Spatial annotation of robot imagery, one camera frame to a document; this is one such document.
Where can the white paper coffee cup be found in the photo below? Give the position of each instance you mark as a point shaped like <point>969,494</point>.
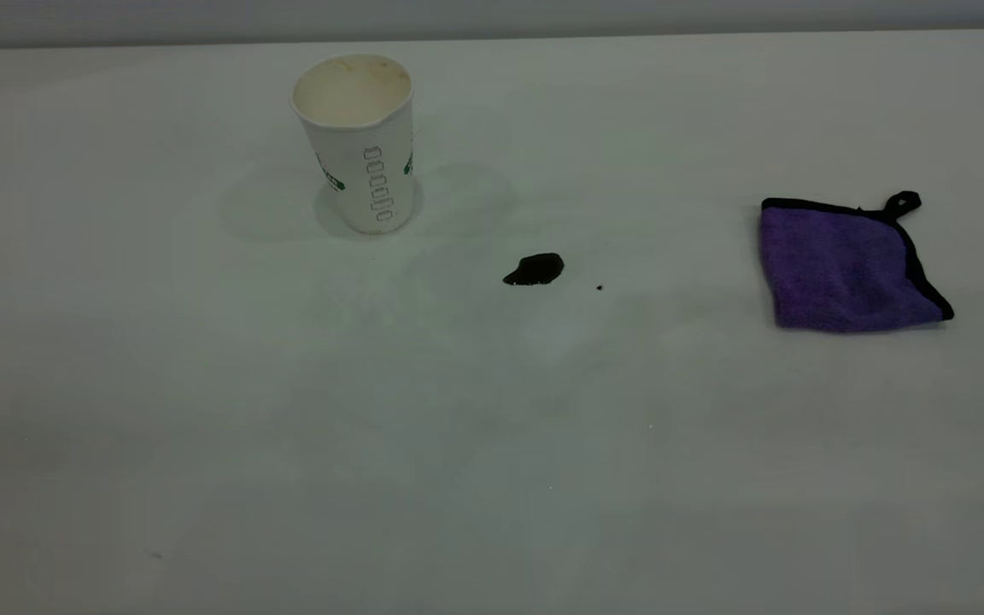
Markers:
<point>360,145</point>

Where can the purple cloth with black trim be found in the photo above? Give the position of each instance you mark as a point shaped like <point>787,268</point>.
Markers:
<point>842,269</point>

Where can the dark coffee spill blob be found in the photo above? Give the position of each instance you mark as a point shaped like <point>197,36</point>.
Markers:
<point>535,269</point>

